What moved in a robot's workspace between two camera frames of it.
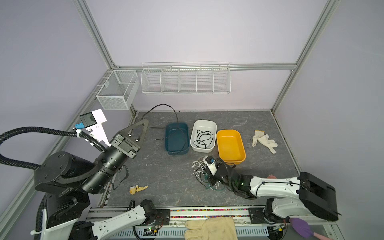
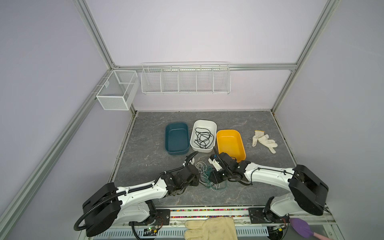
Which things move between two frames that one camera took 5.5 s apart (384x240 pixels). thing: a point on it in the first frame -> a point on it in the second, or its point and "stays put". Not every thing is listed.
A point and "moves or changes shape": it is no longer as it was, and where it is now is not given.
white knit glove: x=259 y=136 stays put
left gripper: x=132 y=149 -> x=196 y=180
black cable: x=167 y=127 moves or changes shape
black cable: x=204 y=139 stays put
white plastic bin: x=203 y=135 stays put
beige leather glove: x=220 y=228 stays put
